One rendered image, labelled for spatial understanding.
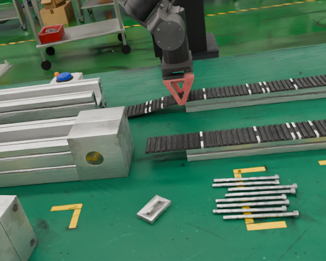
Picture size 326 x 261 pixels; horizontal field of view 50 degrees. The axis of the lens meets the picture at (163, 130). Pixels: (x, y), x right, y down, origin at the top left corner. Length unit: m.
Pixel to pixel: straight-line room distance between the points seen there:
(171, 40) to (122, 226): 0.34
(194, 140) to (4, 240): 0.35
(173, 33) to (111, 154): 0.25
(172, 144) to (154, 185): 0.09
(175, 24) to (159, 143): 0.22
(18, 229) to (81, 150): 0.17
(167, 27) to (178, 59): 0.11
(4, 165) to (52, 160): 0.09
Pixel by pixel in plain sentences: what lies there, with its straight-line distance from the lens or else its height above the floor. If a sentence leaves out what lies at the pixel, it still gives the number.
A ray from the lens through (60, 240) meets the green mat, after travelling 0.58.
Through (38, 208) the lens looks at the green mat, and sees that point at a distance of 0.65.
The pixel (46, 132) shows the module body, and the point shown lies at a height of 0.85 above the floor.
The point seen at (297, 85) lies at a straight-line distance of 0.84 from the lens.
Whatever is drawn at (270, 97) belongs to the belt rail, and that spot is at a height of 0.79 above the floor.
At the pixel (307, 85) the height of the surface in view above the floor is 0.81.
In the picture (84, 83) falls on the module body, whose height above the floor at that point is 0.86.
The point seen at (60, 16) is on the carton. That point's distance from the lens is 5.78.
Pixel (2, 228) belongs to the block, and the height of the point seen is 0.86.
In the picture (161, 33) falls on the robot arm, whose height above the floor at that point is 0.99.
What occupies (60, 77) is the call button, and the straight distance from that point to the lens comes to 0.98.
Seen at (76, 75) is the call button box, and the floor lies 0.84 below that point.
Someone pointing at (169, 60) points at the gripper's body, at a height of 0.91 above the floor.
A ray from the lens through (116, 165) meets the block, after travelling 0.64.
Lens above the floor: 1.17
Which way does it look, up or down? 31 degrees down
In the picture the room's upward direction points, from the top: 10 degrees counter-clockwise
